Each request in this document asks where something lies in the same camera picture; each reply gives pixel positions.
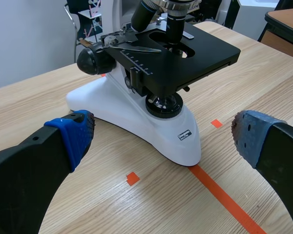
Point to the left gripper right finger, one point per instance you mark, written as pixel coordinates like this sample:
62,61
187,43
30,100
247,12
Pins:
280,156

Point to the white and black microscope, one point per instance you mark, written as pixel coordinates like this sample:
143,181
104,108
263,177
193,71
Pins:
146,80

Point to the brown desk with black edge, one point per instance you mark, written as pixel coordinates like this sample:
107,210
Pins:
283,29

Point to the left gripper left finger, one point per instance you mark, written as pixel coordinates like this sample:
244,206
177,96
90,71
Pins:
27,170

